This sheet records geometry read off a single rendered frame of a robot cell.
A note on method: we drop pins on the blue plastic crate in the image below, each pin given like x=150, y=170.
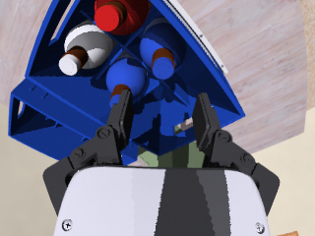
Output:
x=158, y=112
x=41, y=133

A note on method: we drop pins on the red bottle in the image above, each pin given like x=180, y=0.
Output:
x=121, y=17

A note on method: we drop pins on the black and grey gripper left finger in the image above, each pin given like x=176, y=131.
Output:
x=109, y=140

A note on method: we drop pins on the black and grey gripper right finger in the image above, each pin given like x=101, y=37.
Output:
x=221, y=152

